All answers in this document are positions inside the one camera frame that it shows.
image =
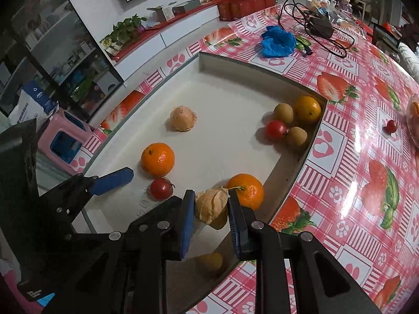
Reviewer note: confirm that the pink plastic stool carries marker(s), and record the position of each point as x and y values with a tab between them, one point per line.
52	127

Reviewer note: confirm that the white open cardboard box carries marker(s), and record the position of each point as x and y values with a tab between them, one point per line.
162	13

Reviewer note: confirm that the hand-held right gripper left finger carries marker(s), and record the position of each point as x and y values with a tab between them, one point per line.
187	222

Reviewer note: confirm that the glass display cabinet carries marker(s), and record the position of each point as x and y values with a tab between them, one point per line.
65	45

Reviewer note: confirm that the printed lidded paper cup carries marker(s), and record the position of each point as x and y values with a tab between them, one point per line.
343	2

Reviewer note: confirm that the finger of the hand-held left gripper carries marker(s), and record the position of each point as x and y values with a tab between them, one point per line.
111	181

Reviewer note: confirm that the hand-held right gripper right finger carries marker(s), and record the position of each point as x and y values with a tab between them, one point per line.
237	232

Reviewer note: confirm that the green potted plants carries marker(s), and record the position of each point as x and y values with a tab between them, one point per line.
126	31

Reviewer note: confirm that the white shallow cardboard tray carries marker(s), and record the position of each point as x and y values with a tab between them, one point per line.
222	104

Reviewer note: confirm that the white sideboard with red top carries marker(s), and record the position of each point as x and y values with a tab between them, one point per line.
183	32

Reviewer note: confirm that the light grey sofa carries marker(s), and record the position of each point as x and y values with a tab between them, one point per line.
409	62

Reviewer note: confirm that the black framed panel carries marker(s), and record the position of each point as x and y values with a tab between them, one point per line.
386	37

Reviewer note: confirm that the pale husked physalis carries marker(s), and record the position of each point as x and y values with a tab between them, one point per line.
183	118

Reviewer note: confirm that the clear plastic bag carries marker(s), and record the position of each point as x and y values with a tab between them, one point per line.
340	18

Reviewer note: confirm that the crumpled blue glove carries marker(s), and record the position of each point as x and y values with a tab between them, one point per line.
278	41

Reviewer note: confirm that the grey flat box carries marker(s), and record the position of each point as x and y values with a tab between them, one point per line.
186	6

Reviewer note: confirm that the clear glass bowl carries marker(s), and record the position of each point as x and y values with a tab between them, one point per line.
414	127

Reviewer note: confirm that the brown husked physalis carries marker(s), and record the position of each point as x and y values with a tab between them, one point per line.
212	204

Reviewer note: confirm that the white blue printed bag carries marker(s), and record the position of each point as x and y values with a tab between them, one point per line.
32	101

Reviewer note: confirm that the brown kiwi fruit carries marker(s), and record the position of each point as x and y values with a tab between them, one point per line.
211	261
283	112
297	135

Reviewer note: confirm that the red cherry tomato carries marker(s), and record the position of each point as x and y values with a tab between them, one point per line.
161	188
389	126
276	129

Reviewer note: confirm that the orange mandarin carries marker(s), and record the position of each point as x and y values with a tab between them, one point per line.
307	109
157	159
250	193

